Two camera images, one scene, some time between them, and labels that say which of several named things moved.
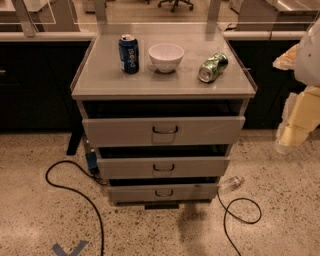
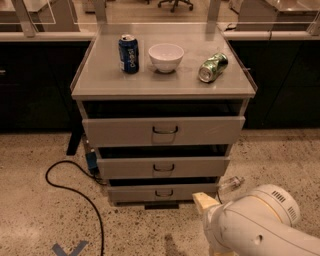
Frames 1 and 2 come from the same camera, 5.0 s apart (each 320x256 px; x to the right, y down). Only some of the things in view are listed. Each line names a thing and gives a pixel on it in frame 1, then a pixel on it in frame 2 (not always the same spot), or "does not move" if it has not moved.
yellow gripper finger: [286, 60] -> [204, 202]
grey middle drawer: [167, 166] does not move
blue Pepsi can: [129, 57] does not move
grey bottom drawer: [136, 194] does not move
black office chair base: [175, 3] does not move
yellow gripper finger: [290, 138] -> [213, 252]
